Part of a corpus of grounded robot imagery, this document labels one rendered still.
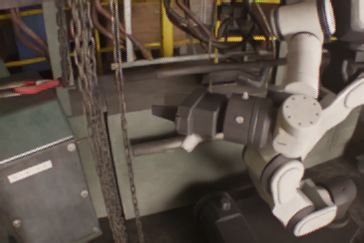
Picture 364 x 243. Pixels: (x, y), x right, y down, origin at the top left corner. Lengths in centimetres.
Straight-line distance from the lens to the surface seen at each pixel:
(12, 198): 63
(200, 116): 45
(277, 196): 81
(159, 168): 123
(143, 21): 387
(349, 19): 76
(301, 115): 42
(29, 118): 60
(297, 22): 59
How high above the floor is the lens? 107
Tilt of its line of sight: 29 degrees down
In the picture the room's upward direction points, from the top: straight up
